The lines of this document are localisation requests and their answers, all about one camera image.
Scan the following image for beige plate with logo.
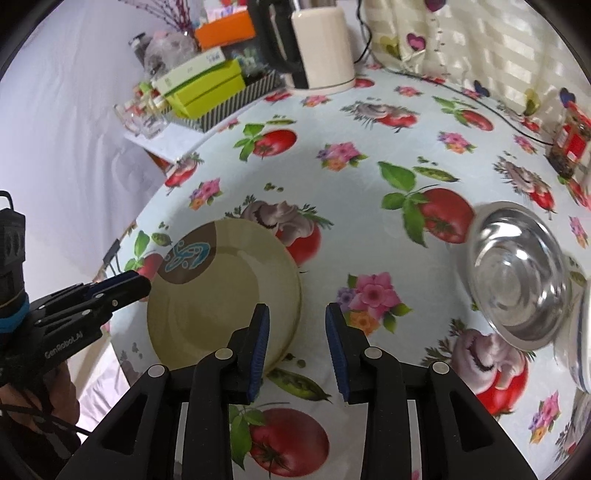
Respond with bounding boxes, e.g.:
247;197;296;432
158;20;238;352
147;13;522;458
146;219;301;370

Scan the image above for stainless steel bowl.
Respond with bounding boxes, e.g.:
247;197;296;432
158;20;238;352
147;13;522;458
466;201;571;351

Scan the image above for white bowl blue stripe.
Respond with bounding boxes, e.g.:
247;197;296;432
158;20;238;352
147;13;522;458
554;280;590;393

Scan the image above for person's left hand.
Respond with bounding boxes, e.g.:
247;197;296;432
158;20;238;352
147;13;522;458
0;363;80;434

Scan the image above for black binder clip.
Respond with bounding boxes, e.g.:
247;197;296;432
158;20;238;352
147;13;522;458
101;239;121;275

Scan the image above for white side shelf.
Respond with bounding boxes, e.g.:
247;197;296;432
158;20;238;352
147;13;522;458
123;100;259;163

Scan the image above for glass mug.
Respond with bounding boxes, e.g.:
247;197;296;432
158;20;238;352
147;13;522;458
113;99;167;139

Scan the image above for green cardboard box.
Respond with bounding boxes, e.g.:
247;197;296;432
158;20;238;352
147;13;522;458
164;60;245;119

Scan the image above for white flat box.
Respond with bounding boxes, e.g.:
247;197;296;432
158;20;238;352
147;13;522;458
150;47;225;95

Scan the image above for striped tray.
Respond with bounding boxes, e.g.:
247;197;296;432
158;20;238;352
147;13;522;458
164;72;283;133

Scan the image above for purple flower branches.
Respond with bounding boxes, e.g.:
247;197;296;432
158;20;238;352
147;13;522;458
120;0;193;33

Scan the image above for orange box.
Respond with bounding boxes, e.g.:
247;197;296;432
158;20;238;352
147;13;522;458
194;11;256;50

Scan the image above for red-lidded sauce jar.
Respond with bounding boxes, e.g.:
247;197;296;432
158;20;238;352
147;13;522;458
547;101;590;180

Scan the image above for white electric kettle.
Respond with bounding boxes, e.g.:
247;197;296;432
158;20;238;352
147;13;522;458
247;0;356;96

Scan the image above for heart pattern curtain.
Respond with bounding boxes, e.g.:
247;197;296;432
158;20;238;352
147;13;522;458
358;1;590;149

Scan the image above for black power cable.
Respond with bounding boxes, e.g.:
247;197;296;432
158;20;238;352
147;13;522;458
352;0;555;146

